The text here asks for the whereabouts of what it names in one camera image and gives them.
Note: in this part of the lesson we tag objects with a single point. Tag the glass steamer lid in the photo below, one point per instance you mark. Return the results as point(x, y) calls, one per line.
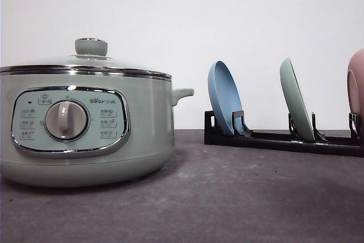
point(90, 58)

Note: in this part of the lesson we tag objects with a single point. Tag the green plate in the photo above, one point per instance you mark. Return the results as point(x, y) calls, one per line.
point(295, 101)

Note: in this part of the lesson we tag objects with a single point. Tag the blue plate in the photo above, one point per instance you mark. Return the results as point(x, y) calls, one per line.
point(224, 95)

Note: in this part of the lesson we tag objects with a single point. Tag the green electric steamer pot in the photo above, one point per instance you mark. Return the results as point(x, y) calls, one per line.
point(85, 130)

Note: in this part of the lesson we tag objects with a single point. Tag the pink plate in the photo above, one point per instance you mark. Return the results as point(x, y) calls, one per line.
point(355, 79)

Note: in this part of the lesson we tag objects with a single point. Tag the black dish rack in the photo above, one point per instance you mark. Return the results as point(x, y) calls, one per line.
point(241, 135)

